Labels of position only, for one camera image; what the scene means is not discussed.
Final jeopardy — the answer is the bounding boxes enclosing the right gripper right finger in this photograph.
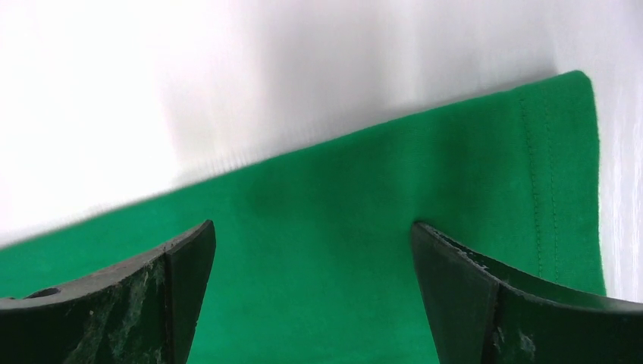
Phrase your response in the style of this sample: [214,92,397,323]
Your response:
[411,221,642,363]

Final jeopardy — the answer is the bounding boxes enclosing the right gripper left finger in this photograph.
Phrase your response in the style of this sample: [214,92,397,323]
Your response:
[1,220,216,363]

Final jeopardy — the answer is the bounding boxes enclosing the green t-shirt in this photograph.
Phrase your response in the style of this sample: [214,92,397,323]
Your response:
[1,71,606,363]

